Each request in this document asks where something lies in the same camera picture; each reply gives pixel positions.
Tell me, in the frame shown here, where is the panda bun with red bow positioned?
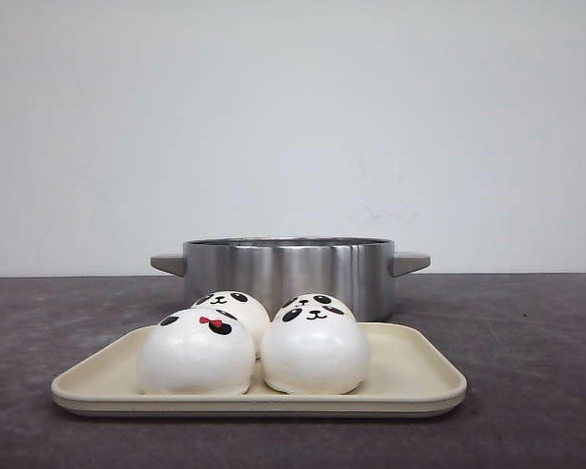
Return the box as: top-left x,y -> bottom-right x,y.
138,307 -> 255,395

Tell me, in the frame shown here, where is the stainless steel steamer pot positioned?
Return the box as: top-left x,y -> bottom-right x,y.
150,237 -> 431,321

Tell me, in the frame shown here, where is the cream rectangular plastic tray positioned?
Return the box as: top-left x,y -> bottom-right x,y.
51,322 -> 467,418

